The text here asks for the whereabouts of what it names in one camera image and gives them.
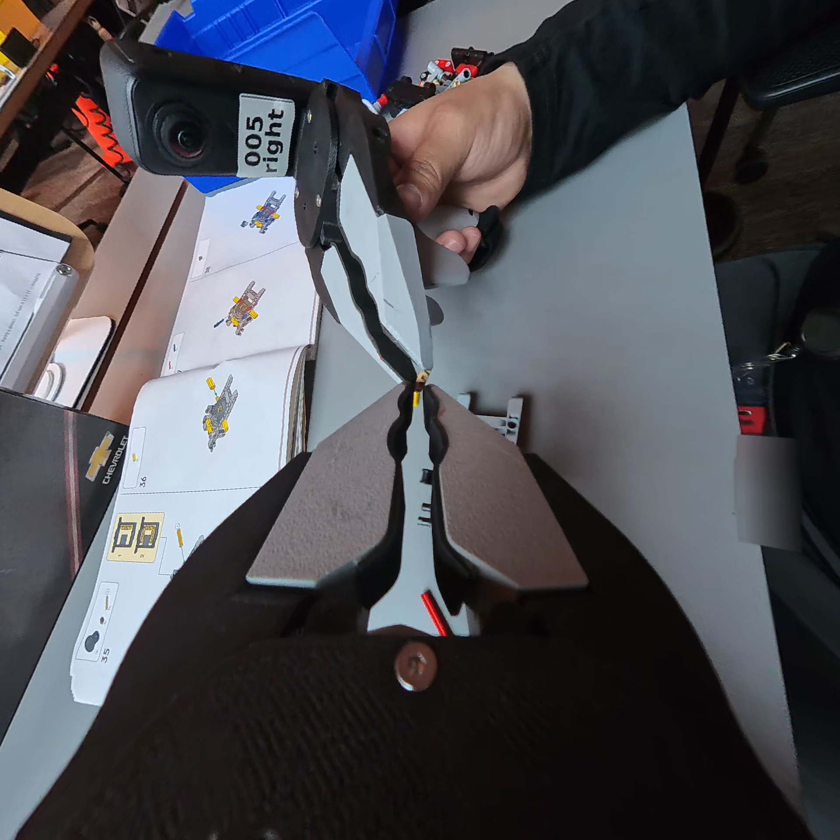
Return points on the black badge reel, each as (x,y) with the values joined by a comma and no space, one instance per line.
(820,331)

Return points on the black mesh chair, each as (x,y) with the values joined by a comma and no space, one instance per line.
(800,65)

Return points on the blue plastic bin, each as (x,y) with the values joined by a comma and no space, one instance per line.
(315,39)

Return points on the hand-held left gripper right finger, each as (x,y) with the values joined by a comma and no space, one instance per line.
(505,512)

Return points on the black lego car box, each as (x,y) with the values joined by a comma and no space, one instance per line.
(46,525)

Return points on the pile of lego pieces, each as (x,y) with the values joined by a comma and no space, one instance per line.
(446,69)

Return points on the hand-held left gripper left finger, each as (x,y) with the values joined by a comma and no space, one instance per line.
(328,512)

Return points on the white lego instruction booklet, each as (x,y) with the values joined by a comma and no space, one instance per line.
(275,302)

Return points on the white rounded device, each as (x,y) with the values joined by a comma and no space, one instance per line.
(85,348)

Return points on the grey lego frame assembly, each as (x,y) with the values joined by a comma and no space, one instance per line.
(508,420)

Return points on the person's right hand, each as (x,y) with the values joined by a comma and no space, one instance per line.
(472,144)

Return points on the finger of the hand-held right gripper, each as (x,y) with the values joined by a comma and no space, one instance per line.
(394,275)
(338,282)

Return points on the printed sheet in clear stand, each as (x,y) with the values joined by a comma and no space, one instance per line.
(26,295)

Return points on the red long lego axle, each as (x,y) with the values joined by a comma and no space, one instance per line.
(434,613)

